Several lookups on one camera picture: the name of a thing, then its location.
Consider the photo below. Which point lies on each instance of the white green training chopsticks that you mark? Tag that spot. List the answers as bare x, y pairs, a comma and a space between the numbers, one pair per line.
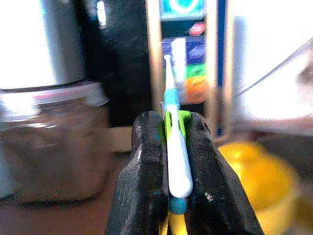
179, 166

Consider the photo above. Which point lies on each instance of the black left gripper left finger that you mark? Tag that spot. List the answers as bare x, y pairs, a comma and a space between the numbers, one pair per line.
144, 171

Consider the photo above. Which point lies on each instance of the yellow plastic sink object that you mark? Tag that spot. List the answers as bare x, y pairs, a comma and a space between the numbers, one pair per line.
256, 176

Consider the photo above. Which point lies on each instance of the glass jar brown powder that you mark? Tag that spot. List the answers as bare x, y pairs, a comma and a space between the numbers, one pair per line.
49, 147

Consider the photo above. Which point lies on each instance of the beige water ioniser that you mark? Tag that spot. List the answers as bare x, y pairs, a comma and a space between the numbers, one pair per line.
195, 61

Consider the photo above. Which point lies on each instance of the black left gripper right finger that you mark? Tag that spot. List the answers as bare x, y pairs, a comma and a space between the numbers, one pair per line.
215, 191

